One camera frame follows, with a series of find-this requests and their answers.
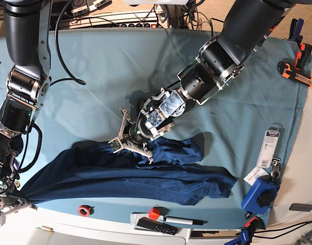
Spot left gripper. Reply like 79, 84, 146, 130
107, 108, 154, 164

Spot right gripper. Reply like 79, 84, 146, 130
0, 193, 37, 226

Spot blue t-shirt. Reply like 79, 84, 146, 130
21, 138, 236, 206

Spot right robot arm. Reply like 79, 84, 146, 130
0, 1, 53, 226

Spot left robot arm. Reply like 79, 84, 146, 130
109, 0, 296, 162

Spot red cube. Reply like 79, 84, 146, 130
148, 207, 161, 221

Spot red tape roll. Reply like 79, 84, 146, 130
78, 205, 94, 217

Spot black remote control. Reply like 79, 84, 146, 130
136, 217, 179, 235

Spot white black marker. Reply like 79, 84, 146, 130
164, 216, 206, 226

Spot light blue table cloth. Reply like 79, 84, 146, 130
0, 27, 312, 229

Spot white paper card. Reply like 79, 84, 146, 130
243, 167, 269, 186

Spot grey blister package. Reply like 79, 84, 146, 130
256, 124, 281, 168

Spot blue box black knob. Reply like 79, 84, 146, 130
241, 177, 280, 215

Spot keys with carabiner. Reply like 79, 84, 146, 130
271, 157, 281, 185

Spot blue spring clamp bottom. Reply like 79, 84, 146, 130
225, 217, 259, 245

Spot grey small device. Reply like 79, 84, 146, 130
289, 203, 312, 212

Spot orange black upright clamp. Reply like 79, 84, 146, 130
294, 43, 312, 71

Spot blue black clamp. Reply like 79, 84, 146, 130
287, 18, 304, 42

